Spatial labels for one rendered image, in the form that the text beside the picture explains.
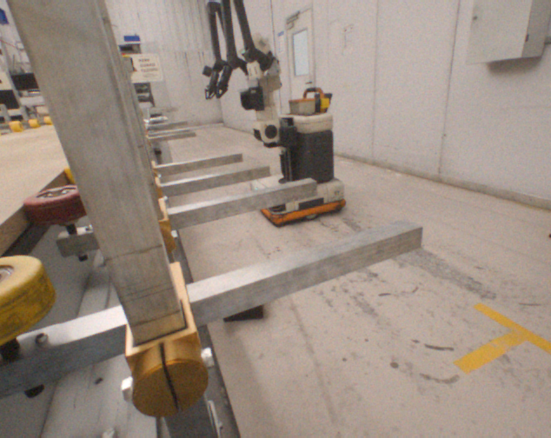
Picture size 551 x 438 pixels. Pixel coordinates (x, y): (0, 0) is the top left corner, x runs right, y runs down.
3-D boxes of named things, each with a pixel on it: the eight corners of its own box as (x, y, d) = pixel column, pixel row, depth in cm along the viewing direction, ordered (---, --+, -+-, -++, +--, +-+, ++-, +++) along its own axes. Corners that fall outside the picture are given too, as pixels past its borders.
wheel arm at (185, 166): (241, 162, 105) (239, 150, 103) (243, 164, 102) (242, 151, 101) (104, 187, 91) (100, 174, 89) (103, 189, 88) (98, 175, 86)
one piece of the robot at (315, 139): (307, 179, 296) (302, 88, 264) (336, 194, 249) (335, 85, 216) (275, 186, 286) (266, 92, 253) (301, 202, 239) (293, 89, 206)
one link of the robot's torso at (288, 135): (284, 147, 256) (282, 117, 246) (298, 152, 231) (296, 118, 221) (255, 152, 247) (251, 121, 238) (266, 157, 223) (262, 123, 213)
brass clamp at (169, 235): (173, 222, 56) (167, 196, 54) (182, 254, 44) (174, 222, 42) (137, 230, 53) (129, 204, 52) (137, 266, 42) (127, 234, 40)
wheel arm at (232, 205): (309, 195, 62) (308, 175, 60) (318, 200, 59) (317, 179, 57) (69, 253, 47) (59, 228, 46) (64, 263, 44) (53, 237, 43)
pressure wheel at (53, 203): (59, 280, 42) (23, 203, 37) (49, 262, 47) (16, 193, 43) (118, 256, 47) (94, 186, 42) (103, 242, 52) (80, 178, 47)
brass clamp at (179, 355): (194, 296, 34) (184, 258, 32) (222, 395, 22) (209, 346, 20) (136, 315, 32) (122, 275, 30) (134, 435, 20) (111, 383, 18)
